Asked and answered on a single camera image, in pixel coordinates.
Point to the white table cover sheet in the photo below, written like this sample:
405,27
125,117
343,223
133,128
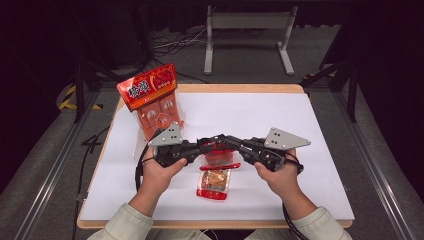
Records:
250,110

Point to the person's right hand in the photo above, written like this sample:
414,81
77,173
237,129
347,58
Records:
278,180

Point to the aluminium rail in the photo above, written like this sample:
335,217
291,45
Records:
373,166
50,180

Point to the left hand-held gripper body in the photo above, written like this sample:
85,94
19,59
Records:
173,150

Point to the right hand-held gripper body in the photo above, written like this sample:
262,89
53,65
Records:
266,151

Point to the black metal stand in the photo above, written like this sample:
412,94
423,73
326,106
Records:
81,86
350,90

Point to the small clear red-edged snack packet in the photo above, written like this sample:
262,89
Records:
214,183

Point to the grey metal stand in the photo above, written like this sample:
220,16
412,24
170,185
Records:
248,21

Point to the large orange snack packet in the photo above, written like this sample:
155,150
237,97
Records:
151,90

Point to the person's left hand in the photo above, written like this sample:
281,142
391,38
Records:
160,176

